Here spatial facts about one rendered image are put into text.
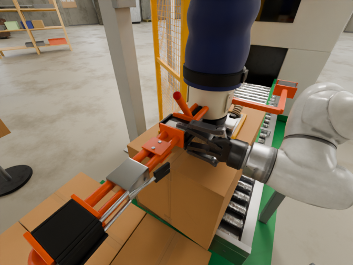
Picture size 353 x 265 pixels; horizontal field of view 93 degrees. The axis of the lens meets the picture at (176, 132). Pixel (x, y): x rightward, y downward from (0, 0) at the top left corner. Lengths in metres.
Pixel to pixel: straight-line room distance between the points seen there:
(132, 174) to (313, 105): 0.42
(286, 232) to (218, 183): 1.36
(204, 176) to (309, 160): 0.28
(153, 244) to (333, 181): 0.82
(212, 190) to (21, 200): 2.01
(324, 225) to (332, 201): 1.62
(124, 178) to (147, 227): 0.70
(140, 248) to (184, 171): 0.57
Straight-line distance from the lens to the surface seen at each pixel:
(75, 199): 0.37
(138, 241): 1.04
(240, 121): 0.82
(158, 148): 0.43
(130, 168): 0.39
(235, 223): 1.11
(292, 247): 1.83
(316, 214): 2.10
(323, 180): 0.44
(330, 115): 0.46
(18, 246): 1.29
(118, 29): 1.57
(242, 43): 0.59
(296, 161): 0.43
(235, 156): 0.43
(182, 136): 0.47
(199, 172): 0.57
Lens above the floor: 1.51
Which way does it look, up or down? 38 degrees down
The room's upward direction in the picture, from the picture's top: straight up
